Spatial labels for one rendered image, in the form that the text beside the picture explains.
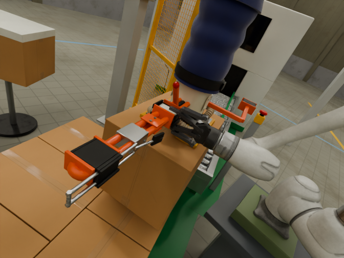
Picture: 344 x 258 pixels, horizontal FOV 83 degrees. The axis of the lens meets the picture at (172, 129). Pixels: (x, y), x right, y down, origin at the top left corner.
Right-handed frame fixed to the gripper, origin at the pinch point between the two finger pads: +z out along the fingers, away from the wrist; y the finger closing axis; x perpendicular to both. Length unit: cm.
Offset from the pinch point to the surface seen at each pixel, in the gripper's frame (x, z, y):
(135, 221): -1, -5, 66
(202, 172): 55, -26, 59
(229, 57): 22.1, -9.6, -23.0
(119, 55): 123, 106, 31
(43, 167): -5, 56, 66
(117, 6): 799, 612, 65
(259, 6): 21.6, -11.4, -41.3
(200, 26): 17.2, 4.0, -29.2
